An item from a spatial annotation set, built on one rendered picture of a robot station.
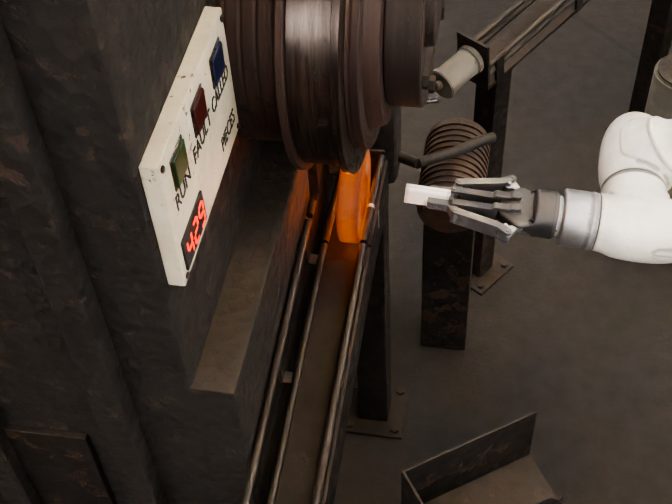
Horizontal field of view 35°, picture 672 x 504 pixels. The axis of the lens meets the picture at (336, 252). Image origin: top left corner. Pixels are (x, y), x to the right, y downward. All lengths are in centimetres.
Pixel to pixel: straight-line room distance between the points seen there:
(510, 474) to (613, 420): 82
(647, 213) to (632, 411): 79
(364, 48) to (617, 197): 56
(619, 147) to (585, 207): 15
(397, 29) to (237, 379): 47
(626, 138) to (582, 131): 116
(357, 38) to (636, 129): 65
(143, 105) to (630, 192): 87
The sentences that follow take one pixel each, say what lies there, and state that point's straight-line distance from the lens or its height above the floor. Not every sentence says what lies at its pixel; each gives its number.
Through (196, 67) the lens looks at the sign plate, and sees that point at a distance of 116.
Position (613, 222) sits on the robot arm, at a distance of 166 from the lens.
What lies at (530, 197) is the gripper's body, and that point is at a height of 74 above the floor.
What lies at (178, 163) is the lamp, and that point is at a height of 121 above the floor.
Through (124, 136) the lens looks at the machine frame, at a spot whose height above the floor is 129.
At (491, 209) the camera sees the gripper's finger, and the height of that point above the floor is 75.
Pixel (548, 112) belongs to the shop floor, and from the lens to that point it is 297.
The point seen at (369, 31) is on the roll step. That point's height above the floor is 118.
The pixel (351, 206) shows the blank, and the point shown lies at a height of 78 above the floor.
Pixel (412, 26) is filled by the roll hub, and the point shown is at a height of 117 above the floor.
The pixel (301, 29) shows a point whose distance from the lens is 124.
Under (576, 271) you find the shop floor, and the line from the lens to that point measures 258.
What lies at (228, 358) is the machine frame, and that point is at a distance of 134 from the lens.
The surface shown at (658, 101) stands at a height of 46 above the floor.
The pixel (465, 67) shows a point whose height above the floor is 69.
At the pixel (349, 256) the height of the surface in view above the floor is 66.
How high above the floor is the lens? 196
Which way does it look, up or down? 49 degrees down
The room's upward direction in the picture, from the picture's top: 4 degrees counter-clockwise
